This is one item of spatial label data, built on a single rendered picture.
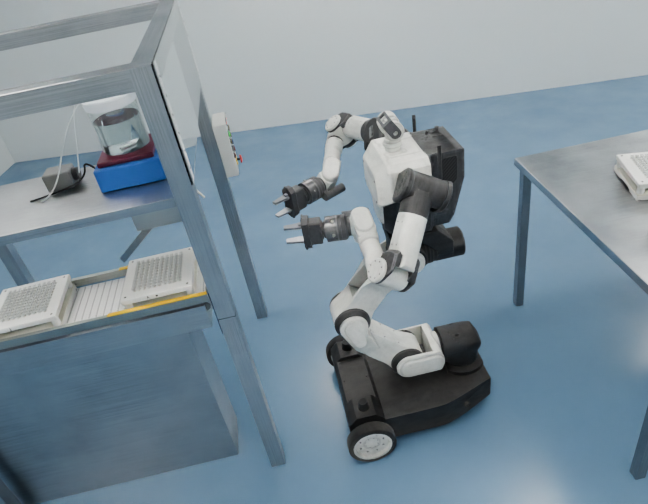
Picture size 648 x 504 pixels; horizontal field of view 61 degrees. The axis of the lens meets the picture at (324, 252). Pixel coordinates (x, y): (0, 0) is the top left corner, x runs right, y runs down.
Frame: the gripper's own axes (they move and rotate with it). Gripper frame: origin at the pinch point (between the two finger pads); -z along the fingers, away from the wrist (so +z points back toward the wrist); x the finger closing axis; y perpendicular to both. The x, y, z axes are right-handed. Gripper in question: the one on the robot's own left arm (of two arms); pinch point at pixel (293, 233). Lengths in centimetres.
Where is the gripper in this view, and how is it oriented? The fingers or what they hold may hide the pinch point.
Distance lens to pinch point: 185.1
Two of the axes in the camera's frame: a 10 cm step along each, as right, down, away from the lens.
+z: 9.9, -1.3, -0.6
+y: -0.3, -5.7, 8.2
